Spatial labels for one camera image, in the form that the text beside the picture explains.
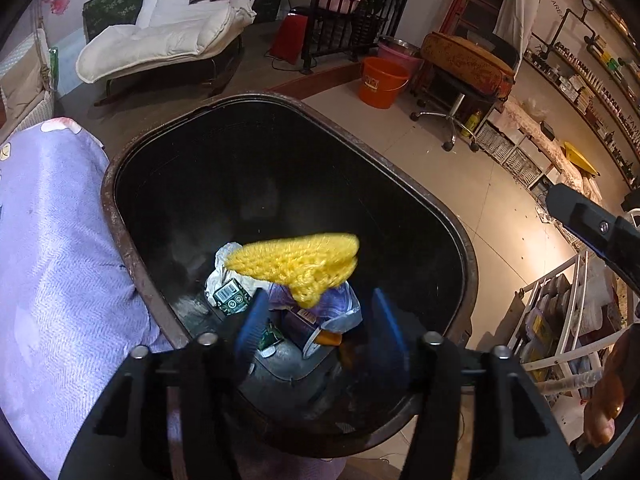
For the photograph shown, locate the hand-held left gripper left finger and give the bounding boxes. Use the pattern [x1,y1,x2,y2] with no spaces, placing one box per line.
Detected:
[59,290,273,480]

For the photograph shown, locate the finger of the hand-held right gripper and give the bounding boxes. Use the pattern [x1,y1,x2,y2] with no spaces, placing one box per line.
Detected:
[545,182,640,286]

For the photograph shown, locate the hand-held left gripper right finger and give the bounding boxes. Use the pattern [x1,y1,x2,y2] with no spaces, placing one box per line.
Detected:
[372,287,583,480]

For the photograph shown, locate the green and white carton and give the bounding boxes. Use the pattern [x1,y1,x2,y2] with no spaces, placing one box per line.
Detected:
[205,275,261,317]

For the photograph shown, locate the purple plastic bag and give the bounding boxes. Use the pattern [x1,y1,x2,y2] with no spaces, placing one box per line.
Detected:
[267,280,362,356]

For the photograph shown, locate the white plastic wrapper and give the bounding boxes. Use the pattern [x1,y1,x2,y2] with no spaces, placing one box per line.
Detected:
[206,242,246,306]

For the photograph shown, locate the yellow knitted corn toy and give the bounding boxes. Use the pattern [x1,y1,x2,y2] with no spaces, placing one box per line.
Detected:
[225,232,361,309]

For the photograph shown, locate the black trash bin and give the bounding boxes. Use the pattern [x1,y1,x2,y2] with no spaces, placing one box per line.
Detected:
[101,91,480,461]

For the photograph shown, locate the person's right hand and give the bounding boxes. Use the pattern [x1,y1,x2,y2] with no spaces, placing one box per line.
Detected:
[582,327,640,450]

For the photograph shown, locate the yellow tray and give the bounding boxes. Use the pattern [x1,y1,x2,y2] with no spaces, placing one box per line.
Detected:
[562,141,600,177]

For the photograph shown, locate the lace covered table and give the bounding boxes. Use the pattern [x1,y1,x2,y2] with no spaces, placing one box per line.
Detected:
[495,95,606,201]

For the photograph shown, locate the white wicker drawers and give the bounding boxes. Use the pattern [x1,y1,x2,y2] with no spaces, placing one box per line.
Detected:
[472,120,541,188]

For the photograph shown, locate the yellow bottle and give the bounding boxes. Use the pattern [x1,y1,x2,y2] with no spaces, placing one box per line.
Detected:
[460,110,483,138]

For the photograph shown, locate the stool with patterned cushion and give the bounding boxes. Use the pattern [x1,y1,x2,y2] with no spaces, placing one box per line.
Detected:
[410,31,516,153]

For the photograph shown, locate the purple floral bedsheet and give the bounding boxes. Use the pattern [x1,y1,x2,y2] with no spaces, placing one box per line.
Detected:
[0,117,173,480]

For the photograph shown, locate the white hanging cloth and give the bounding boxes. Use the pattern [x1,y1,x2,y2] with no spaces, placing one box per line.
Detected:
[497,0,548,53]

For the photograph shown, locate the red wooden ladder shelf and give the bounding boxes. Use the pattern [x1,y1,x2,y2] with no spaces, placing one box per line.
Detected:
[440,0,521,56]

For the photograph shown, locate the orange bucket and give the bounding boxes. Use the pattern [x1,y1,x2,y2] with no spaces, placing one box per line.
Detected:
[357,56,411,109]

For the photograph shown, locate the pink basin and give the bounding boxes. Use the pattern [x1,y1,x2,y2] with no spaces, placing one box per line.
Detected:
[376,35,426,77]

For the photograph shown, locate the red bag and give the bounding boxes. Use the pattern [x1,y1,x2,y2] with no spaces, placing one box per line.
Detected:
[270,7,311,65]

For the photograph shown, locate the black iron rack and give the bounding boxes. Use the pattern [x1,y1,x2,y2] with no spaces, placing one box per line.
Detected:
[302,0,418,73]

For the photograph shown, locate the white recliner chair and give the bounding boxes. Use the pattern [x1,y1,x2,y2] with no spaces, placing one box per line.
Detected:
[76,0,260,85]

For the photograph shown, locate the white wicker swing sofa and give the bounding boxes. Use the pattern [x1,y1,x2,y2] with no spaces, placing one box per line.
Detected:
[0,27,61,133]

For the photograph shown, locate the green floral cabinet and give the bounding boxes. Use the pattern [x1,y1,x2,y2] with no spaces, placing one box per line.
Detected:
[82,0,291,43]

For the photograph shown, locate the white wire rack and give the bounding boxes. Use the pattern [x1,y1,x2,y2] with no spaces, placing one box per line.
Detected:
[507,252,616,406]

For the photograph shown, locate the long wall shelf with bottles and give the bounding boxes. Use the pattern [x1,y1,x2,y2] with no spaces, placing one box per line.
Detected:
[522,0,640,191]

